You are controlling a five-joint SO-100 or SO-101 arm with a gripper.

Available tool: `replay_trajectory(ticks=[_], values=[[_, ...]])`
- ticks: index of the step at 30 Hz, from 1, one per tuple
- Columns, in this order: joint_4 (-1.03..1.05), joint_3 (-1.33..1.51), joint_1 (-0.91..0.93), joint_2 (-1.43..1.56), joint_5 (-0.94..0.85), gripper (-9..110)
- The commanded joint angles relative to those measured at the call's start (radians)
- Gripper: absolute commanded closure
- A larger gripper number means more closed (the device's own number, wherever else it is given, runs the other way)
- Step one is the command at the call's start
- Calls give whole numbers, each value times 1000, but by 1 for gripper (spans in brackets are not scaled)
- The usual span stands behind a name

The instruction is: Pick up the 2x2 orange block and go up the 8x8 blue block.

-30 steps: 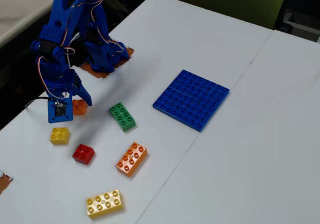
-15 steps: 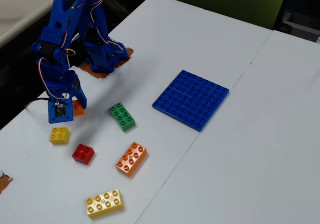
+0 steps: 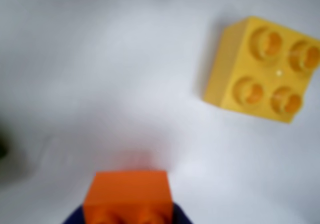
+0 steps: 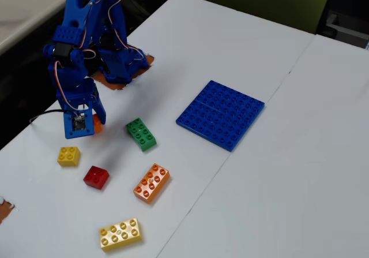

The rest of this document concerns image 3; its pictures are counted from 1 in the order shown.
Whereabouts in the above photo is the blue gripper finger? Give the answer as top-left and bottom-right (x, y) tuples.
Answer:
(61, 200), (194, 224)

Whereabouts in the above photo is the orange 2x2 block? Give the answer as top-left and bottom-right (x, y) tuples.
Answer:
(83, 170), (175, 224)

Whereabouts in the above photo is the yellow 2x2 block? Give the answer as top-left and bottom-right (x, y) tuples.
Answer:
(202, 15), (320, 124)

